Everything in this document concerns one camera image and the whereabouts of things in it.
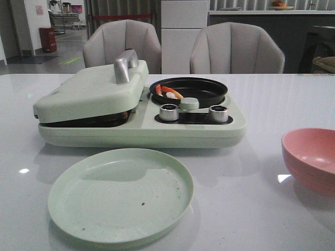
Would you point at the green breakfast maker lid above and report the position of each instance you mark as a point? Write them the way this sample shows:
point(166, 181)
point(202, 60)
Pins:
point(95, 92)

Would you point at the pink bowl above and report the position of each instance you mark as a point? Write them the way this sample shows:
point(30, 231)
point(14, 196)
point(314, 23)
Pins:
point(308, 154)

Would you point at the bread slice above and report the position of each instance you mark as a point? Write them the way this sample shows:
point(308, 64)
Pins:
point(112, 120)

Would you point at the green breakfast maker base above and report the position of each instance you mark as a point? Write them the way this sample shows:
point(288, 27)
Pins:
point(142, 130)

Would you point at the left silver control knob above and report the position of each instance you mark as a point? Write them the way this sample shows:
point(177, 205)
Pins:
point(168, 112)

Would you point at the silver control knob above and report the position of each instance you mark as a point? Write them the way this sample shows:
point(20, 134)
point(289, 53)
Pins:
point(168, 112)
point(218, 113)

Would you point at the right silver control knob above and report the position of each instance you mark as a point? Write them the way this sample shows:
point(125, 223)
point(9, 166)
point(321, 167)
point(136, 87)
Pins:
point(218, 113)

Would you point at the black round frying pan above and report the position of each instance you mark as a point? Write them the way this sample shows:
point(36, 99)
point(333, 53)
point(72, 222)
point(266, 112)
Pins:
point(208, 92)

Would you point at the light green round plate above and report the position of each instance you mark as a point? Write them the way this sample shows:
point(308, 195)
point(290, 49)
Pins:
point(121, 198)

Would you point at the right grey upholstered chair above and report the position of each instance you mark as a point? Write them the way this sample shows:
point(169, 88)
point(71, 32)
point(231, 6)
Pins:
point(235, 48)

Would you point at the grey upholstered chair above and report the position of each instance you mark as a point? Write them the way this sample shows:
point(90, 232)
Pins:
point(235, 48)
point(113, 38)

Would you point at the left grey upholstered chair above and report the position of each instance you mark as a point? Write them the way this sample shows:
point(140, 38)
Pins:
point(113, 38)

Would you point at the white cabinet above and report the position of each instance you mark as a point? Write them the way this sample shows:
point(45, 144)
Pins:
point(181, 22)

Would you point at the red trash bin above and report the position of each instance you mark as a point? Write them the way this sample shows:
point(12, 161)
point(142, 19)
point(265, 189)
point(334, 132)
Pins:
point(47, 38)

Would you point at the grey kitchen counter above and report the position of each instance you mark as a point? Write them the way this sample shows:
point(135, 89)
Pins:
point(288, 28)

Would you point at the fruit plate on counter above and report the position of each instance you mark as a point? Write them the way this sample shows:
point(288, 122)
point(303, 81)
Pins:
point(279, 5)

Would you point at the dark appliance at right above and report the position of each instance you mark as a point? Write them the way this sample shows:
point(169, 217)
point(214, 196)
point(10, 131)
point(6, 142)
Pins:
point(319, 42)

